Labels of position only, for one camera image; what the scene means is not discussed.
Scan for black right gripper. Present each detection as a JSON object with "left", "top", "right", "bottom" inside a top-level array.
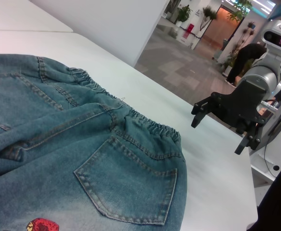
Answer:
[{"left": 191, "top": 78, "right": 268, "bottom": 155}]

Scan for blue denim shorts with embroidery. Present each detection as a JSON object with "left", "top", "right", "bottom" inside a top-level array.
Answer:
[{"left": 0, "top": 53, "right": 188, "bottom": 231}]

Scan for low potted plant white planter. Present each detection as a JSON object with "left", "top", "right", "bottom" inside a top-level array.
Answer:
[{"left": 223, "top": 45, "right": 240, "bottom": 78}]

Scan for person in black clothes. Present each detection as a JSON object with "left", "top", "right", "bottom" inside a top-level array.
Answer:
[{"left": 226, "top": 43, "right": 268, "bottom": 86}]

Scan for orange wooden door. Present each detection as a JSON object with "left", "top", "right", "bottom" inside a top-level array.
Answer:
[{"left": 202, "top": 6, "right": 244, "bottom": 50}]

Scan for black robot torso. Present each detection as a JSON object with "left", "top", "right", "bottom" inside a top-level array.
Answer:
[{"left": 246, "top": 166, "right": 281, "bottom": 231}]

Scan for red floor sign stand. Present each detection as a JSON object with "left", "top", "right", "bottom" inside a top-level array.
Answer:
[{"left": 183, "top": 23, "right": 195, "bottom": 40}]

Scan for spiky potted plant tall stem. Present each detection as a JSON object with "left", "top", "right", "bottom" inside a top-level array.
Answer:
[{"left": 199, "top": 6, "right": 218, "bottom": 32}]

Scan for tall leafy green tree plant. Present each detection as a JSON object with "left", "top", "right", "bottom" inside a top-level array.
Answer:
[{"left": 227, "top": 0, "right": 254, "bottom": 24}]

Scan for bushy potted plant white pot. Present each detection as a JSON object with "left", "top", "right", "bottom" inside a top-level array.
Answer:
[{"left": 177, "top": 4, "right": 193, "bottom": 27}]

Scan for silver cable connector plug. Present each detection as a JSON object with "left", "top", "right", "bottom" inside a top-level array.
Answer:
[{"left": 259, "top": 100, "right": 280, "bottom": 113}]

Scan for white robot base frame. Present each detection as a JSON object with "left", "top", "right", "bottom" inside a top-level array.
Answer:
[{"left": 248, "top": 105, "right": 281, "bottom": 191}]

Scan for small wall shelf plants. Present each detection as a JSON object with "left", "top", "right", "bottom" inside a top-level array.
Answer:
[{"left": 240, "top": 21, "right": 257, "bottom": 49}]

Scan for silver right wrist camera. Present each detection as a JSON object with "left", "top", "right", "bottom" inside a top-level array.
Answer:
[{"left": 262, "top": 19, "right": 281, "bottom": 52}]

